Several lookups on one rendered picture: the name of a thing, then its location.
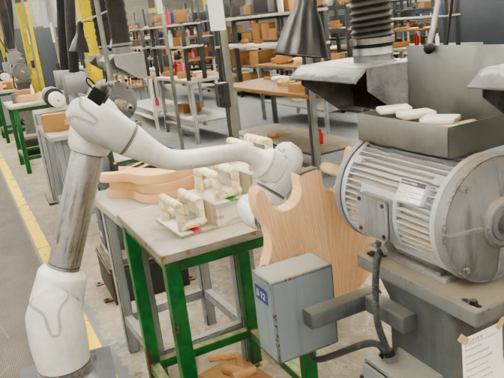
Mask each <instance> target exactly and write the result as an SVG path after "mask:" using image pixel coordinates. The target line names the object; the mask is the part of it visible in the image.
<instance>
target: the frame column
mask: <svg viewBox="0 0 504 378"><path fill-rule="evenodd" d="M380 279H381V281H382V283H383V285H384V287H385V289H386V291H387V293H388V295H389V298H390V299H391V300H392V301H394V302H397V303H398V304H399V305H402V306H404V307H405V308H407V309H409V310H410V311H412V312H414V313H416V315H417V329H416V330H414V331H411V332H409V333H406V334H402V333H401V332H399V331H398V330H396V329H395V328H392V327H391V342H392V348H393V349H395V348H398V347H400V348H401V349H403V350H405V351H406V352H408V353H409V354H410V355H412V356H414V357H415V358H417V359H418V360H419V361H421V362H423V363H425V364H426V365H427V366H429V367H430V368H432V369H434V370H435V371H436V372H438V373H439V374H441V375H442V376H443V378H504V316H502V317H500V318H499V319H495V320H493V321H491V322H488V323H486V324H484V325H481V326H479V327H474V326H472V325H470V324H468V323H466V322H464V321H462V320H460V319H458V318H457V317H455V316H452V315H451V314H449V313H446V312H445V311H444V310H441V309H439V308H438V307H435V306H433V305H432V304H430V303H428V302H426V301H424V300H422V299H420V298H418V297H416V296H414V295H413V294H411V293H409V292H407V291H405V290H403V289H401V288H400V287H398V286H395V285H394V284H392V283H389V282H388V281H386V280H384V279H382V278H381V277H380Z"/></svg>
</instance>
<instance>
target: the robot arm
mask: <svg viewBox="0 0 504 378"><path fill-rule="evenodd" d="M87 96H88V95H86V96H85V97H78V98H75V99H73V100H72V101H71V103H70V105H69V106H68V108H67V111H66V119H67V121H68V123H69V124H70V127H69V135H68V145H69V147H70V149H71V153H70V159H69V163H68V167H67V173H66V177H65V181H64V187H63V191H62V195H61V202H60V206H59V210H58V217H57V221H56V224H55V231H54V235H53V239H52V245H51V249H50V253H49V259H48V261H47V262H45V263H44V264H43V265H42V266H40V267H39V268H38V270H37V274H36V277H35V280H34V285H33V288H32V291H31V295H30V299H29V305H28V307H27V311H26V313H25V327H26V332H27V336H28V343H29V346H30V350H31V354H32V357H33V359H34V363H35V365H36V368H37V369H36V370H35V373H36V375H37V378H99V377H98V375H97V370H96V365H95V362H96V360H97V357H96V354H95V353H90V351H89V339H88V334H87V330H86V324H85V320H84V316H83V302H84V294H85V288H86V273H85V272H84V270H83V268H82V267H81V262H82V258H83V252H84V248H85V245H86V238H87V235H88V231H89V224H90V220H91V217H92V211H93V207H94V203H95V197H96V193H97V189H98V183H99V179H100V176H101V169H102V166H103V162H104V157H106V156H107V155H108V154H109V153H110V152H111V151H112V152H115V153H117V154H119V155H122V156H125V157H127V158H132V159H134V160H137V161H140V162H143V163H145V164H148V165H151V166H153V167H157V168H160V169H163V170H174V171H180V170H192V169H196V168H201V167H209V166H213V165H218V164H225V163H229V162H235V161H242V162H245V163H247V164H249V165H251V166H252V168H253V174H254V175H255V176H256V177H257V178H258V179H259V180H258V182H257V183H256V185H255V186H256V187H258V188H260V189H262V190H264V191H265V193H266V195H267V196H268V198H269V200H270V202H271V204H272V205H273V206H280V205H282V202H283V201H284V198H285V197H286V195H287V194H288V193H289V192H290V190H291V188H292V187H293V183H292V179H291V172H296V171H298V170H300V169H301V168H302V163H303V155H302V151H301V149H300V148H299V147H298V146H296V145H295V144H293V143H291V142H282V143H280V144H278V145H277V146H276V147H275V148H274V149H273V148H267V149H261V148H257V147H255V146H252V145H246V144H230V145H218V146H212V147H205V148H194V149H188V150H175V149H171V148H167V147H166V146H164V145H161V144H160V143H159V142H158V141H157V140H156V139H154V138H153V137H152V136H150V135H149V134H148V133H147V132H145V131H144V130H143V129H142V128H141V127H140V126H139V125H138V124H136V123H134V122H133V121H131V120H130V119H129V118H128V117H127V116H125V115H124V114H123V113H122V112H121V111H120V110H119V109H118V107H117V106H116V105H115V104H114V103H113V102H112V101H111V100H110V99H109V98H108V100H107V101H106V103H102V104H101V106H98V105H97V104H96V103H94V102H92V101H91V100H89V99H88V98H87ZM236 210H237V213H238V216H239V217H240V218H241V219H242V220H243V221H244V222H245V223H246V224H247V225H248V226H249V227H251V228H253V229H255V230H261V231H262V228H261V226H260V223H259V222H258V220H257V219H256V218H255V217H254V215H253V214H252V212H251V209H250V206H249V202H248V193H247V194H245V195H244V196H243V197H241V198H240V199H239V201H238V202H237V206H236Z"/></svg>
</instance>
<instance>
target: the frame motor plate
mask: <svg viewBox="0 0 504 378"><path fill-rule="evenodd" d="M375 253H376V252H375V251H373V250H370V251H367V252H364V253H360V254H358V255H357V261H358V266H359V267H361V268H363V269H365V270H367V271H369V272H370V273H372V268H373V266H372V265H373V259H374V255H375ZM379 272H380V273H379V277H380V278H382V279H384V280H385V281H388V282H389V283H391V284H394V285H395V286H397V287H400V288H401V289H402V290H405V291H407V292H408V293H411V294H413V295H414V296H416V297H418V298H420V299H422V300H424V301H426V302H428V303H430V304H431V305H433V306H435V307H437V308H439V309H441V310H443V311H445V312H446V313H448V314H451V315H452V316H454V317H457V318H458V319H459V320H462V321H464V322H465V323H468V324H470V325H471V326H474V327H479V326H482V325H484V324H486V323H489V322H491V321H493V320H496V319H499V318H500V317H504V275H503V276H502V277H499V278H497V279H496V280H492V281H489V282H485V283H473V282H469V281H467V280H464V279H460V280H456V281H454V282H451V283H448V284H444V283H440V282H439V281H437V280H434V279H433V278H431V277H428V276H426V275H424V274H422V273H420V272H418V271H415V270H413V269H411V268H409V267H407V266H405V265H402V264H400V263H399V262H396V261H394V260H393V259H389V258H388V257H382V259H381V263H380V270H379Z"/></svg>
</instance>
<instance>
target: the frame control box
mask: <svg viewBox="0 0 504 378"><path fill-rule="evenodd" d="M252 278H253V290H254V296H255V302H256V315H257V321H258V327H259V339H260V346H261V347H262V348H263V349H264V350H265V351H266V352H267V353H268V354H269V355H270V356H271V357H272V358H273V359H274V360H275V361H276V362H277V363H279V364H283V363H284V362H288V361H290V360H293V359H296V358H298V357H300V356H303V355H306V354H308V356H309V358H310V360H311V361H312V362H316V363H320V362H327V361H330V360H332V359H336V358H338V357H341V356H344V355H346V354H349V353H352V352H355V351H357V350H361V349H364V348H367V347H376V348H377V349H378V350H379V351H380V353H379V357H380V358H381V361H382V362H384V361H385V360H384V358H383V356H384V355H383V351H384V350H383V347H382V345H381V343H380V341H378V340H371V339H370V340H363V341H360V342H358V343H354V344H351V345H349V346H346V347H344V348H341V349H338V350H336V351H334V352H330V353H328V354H325V355H319V356H316V355H315V354H314V351H316V350H319V349H322V348H323V347H327V346H329V345H332V344H335V343H337V342H338V329H337V321H336V322H332V323H330V324H328V325H324V326H322V327H319V328H316V329H314V330H312V329H310V328H309V327H307V326H306V325H305V324H304V319H303V311H302V310H303V309H304V308H307V307H310V306H312V305H316V304H319V303H321V302H324V301H327V300H329V299H333V298H334V297H335V291H334V282H333V273H332V264H331V263H329V262H326V261H325V260H324V259H321V258H319V257H318V256H316V255H314V254H312V253H305V254H302V255H300V256H295V257H293V258H290V259H285V260H283V261H280V262H276V263H273V264H271V265H266V266H263V267H261V268H256V269H254V270H252Z"/></svg>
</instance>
